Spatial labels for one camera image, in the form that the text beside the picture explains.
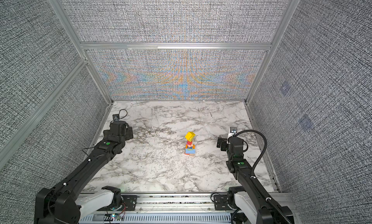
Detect light blue wood block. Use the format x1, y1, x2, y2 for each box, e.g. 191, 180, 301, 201
185, 150, 196, 154

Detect yellow wedge wood block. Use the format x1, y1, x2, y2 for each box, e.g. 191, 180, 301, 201
185, 132, 196, 142

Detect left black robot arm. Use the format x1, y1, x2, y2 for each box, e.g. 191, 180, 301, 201
34, 120, 133, 224

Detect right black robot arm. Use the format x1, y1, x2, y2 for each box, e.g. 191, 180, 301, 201
217, 136, 294, 224

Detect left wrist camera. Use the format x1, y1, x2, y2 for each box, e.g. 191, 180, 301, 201
112, 114, 120, 121

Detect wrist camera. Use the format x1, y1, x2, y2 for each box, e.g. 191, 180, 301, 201
228, 127, 237, 138
112, 114, 120, 121

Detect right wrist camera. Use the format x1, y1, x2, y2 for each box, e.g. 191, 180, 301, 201
228, 127, 237, 138

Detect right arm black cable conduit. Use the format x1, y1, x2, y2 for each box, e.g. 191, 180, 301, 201
232, 129, 291, 224

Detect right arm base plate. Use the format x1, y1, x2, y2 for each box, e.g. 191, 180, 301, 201
212, 194, 233, 211

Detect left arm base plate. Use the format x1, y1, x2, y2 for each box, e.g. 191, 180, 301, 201
98, 195, 138, 211

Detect aluminium mounting rail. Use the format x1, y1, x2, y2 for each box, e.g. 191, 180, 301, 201
53, 191, 297, 214

